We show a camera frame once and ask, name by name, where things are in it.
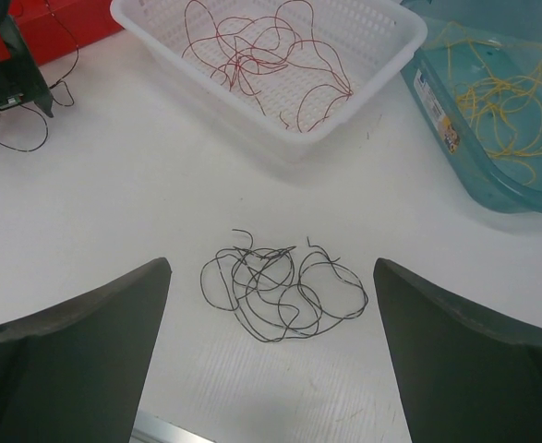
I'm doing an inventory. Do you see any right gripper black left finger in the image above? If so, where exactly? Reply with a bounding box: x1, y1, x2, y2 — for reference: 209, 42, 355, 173
0, 257, 172, 442

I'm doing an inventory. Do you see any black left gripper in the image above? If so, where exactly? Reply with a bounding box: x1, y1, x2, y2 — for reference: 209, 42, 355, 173
0, 1, 54, 118

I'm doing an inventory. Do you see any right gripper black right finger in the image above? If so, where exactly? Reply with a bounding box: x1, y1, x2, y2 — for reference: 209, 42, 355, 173
373, 258, 542, 442

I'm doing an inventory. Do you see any yellow wire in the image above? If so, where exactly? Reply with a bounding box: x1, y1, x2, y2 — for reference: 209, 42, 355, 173
429, 20, 542, 186

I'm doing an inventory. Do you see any red plastic tray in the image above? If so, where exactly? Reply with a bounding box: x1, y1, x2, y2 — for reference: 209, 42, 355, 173
9, 0, 122, 66

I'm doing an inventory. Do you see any white perforated plastic basket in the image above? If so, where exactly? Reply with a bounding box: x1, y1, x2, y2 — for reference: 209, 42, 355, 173
110, 1, 428, 161

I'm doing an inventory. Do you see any teal translucent plastic bin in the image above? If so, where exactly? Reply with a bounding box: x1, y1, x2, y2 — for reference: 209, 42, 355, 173
402, 1, 542, 213

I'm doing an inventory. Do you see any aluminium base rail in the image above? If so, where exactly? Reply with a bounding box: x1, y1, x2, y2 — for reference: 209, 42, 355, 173
129, 410, 212, 443

